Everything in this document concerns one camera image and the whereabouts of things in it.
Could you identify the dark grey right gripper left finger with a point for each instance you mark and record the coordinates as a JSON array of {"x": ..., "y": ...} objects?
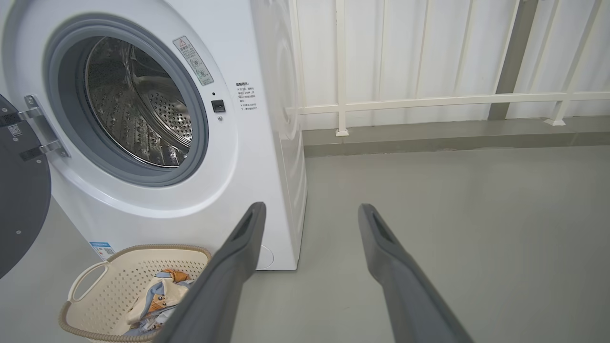
[{"x": 219, "y": 286}]

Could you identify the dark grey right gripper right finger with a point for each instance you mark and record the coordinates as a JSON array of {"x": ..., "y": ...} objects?
[{"x": 405, "y": 290}]

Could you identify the cream white garment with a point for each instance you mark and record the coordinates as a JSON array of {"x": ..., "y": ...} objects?
[{"x": 162, "y": 295}]

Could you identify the light blue printed garment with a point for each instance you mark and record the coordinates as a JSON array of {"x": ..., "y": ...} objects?
[{"x": 147, "y": 327}]

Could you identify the washing machine door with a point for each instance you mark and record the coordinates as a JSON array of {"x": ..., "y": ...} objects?
[{"x": 24, "y": 200}]

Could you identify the white front-load washing machine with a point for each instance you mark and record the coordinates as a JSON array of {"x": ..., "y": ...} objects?
[{"x": 257, "y": 190}]

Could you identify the perforated steel washer drum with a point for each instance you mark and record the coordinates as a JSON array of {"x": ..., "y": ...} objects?
[{"x": 138, "y": 105}]

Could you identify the grey rubber door gasket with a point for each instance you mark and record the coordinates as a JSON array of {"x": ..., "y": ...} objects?
[{"x": 66, "y": 109}]

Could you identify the silver door hinge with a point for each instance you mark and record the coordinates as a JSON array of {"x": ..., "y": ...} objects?
[{"x": 45, "y": 128}]

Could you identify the round white filter cover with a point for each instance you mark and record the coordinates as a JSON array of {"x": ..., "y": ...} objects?
[{"x": 267, "y": 257}]

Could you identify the cream perforated laundry basket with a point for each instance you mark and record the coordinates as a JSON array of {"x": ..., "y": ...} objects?
[{"x": 105, "y": 305}]

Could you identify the blue energy label sticker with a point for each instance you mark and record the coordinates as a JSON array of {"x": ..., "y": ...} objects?
[{"x": 102, "y": 250}]

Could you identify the white metal railing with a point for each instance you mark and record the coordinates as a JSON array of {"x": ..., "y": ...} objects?
[{"x": 429, "y": 101}]

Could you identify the grey warning sticker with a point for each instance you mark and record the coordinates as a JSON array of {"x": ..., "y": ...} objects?
[{"x": 193, "y": 61}]

